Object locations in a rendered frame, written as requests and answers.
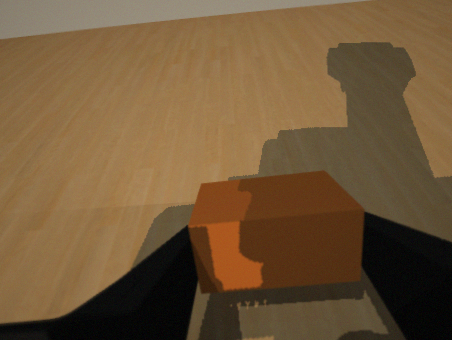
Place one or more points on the brown block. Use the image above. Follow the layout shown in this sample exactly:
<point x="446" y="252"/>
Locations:
<point x="275" y="231"/>

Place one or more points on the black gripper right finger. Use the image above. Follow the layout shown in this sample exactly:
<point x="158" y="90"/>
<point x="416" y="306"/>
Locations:
<point x="412" y="273"/>

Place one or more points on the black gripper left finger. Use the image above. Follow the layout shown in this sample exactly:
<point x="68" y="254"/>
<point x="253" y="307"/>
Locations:
<point x="153" y="301"/>

